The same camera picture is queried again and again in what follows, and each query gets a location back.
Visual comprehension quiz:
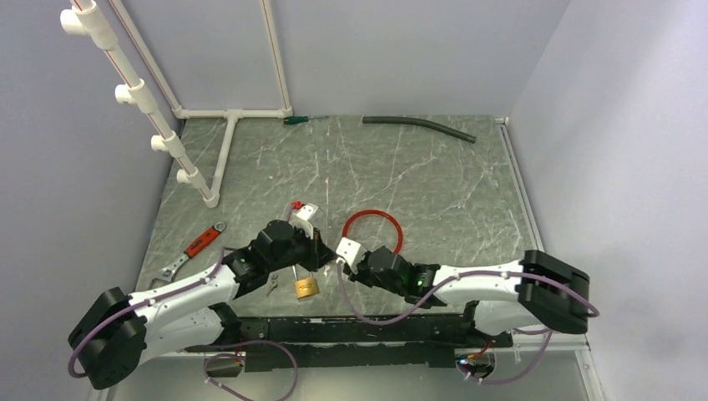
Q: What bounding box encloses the red adjustable wrench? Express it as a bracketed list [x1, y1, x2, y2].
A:
[148, 221, 227, 289]

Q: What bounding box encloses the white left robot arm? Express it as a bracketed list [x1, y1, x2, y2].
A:
[68, 220, 336, 389]

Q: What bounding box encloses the brass padlock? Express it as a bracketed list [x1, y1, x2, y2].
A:
[291, 265, 320, 301]

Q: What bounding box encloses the aluminium frame rail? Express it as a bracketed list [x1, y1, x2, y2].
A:
[494, 116, 590, 350]

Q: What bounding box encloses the dark rubber hose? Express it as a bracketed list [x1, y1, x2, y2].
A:
[362, 115, 478, 145]

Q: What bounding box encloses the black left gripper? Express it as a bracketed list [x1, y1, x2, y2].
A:
[267, 224, 336, 272]

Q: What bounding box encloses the red cable lock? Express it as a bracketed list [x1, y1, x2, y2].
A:
[341, 209, 404, 256]

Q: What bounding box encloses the white PVC pipe frame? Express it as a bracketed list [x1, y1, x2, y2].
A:
[59, 1, 294, 209]

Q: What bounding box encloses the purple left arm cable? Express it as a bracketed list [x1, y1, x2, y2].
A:
[67, 246, 300, 401]

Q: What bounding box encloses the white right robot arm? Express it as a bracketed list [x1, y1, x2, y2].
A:
[335, 239, 599, 347]

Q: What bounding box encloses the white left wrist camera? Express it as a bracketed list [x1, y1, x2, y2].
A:
[288, 200, 319, 239]

